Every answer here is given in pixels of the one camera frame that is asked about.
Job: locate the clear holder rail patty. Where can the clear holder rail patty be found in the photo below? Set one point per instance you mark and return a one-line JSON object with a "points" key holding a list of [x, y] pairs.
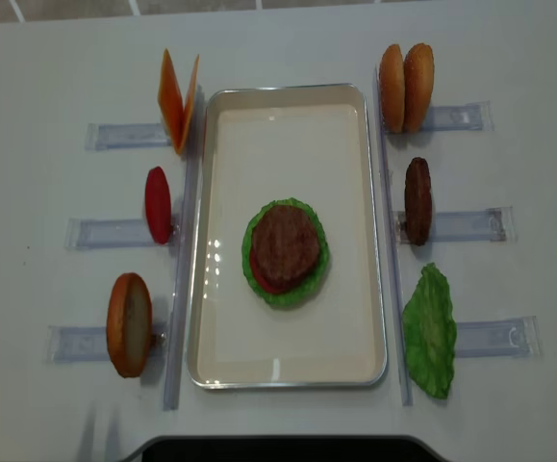
{"points": [[489, 225]]}

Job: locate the brown meat patty upright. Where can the brown meat patty upright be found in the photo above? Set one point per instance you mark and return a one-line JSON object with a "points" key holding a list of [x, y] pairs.
{"points": [[418, 202]]}

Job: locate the orange cheese slice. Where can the orange cheese slice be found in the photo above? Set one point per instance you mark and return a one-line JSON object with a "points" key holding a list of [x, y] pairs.
{"points": [[170, 101], [189, 107]]}

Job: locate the clear holder rail left bun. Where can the clear holder rail left bun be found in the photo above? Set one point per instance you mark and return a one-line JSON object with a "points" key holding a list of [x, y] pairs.
{"points": [[72, 344]]}

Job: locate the long clear strip right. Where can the long clear strip right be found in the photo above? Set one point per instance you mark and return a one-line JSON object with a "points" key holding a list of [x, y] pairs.
{"points": [[393, 261]]}

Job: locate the clear holder rail cheese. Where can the clear holder rail cheese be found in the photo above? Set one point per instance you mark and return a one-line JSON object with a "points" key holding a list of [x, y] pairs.
{"points": [[122, 136]]}

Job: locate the clear holder rail right buns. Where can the clear holder rail right buns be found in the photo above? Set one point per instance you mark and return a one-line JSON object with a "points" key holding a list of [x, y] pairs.
{"points": [[475, 116]]}

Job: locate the red tomato slice on tray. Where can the red tomato slice on tray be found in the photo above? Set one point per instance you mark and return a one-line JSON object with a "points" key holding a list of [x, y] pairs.
{"points": [[259, 278]]}

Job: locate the bun half upper left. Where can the bun half upper left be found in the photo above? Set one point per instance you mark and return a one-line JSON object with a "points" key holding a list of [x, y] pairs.
{"points": [[392, 88]]}

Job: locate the bun half lower left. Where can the bun half lower left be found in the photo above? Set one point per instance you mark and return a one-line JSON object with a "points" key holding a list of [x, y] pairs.
{"points": [[129, 325]]}

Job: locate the black base bottom edge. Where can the black base bottom edge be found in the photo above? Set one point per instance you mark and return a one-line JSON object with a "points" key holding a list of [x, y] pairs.
{"points": [[341, 448]]}

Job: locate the green lettuce leaf on tray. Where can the green lettuce leaf on tray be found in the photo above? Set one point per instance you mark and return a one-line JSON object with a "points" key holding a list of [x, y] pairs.
{"points": [[306, 288]]}

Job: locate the long clear strip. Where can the long clear strip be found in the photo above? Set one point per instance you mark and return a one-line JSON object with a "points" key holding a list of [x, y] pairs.
{"points": [[393, 261], [186, 245]]}

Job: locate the red tomato slice upright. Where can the red tomato slice upright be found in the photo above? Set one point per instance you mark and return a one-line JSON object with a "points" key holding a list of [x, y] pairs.
{"points": [[157, 205]]}

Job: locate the long clear strip left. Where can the long clear strip left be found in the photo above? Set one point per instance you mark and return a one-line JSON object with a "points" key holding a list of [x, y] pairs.
{"points": [[186, 245]]}

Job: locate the brown meat patty on tray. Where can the brown meat patty on tray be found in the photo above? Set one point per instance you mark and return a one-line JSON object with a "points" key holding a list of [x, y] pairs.
{"points": [[285, 245]]}

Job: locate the clear holder rail tomato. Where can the clear holder rail tomato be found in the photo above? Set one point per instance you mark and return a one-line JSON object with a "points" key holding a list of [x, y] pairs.
{"points": [[87, 234]]}

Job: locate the green lettuce leaf upright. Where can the green lettuce leaf upright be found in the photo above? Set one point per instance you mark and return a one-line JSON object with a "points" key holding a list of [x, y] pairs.
{"points": [[430, 333]]}

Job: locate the clear holder rail lettuce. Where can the clear holder rail lettuce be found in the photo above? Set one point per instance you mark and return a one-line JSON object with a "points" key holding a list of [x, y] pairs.
{"points": [[517, 337]]}

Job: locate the cream metal tray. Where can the cream metal tray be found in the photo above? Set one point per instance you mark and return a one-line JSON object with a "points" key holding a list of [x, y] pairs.
{"points": [[312, 144]]}

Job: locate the sesame bun half upper right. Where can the sesame bun half upper right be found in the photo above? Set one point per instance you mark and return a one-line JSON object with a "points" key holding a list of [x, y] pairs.
{"points": [[419, 73]]}

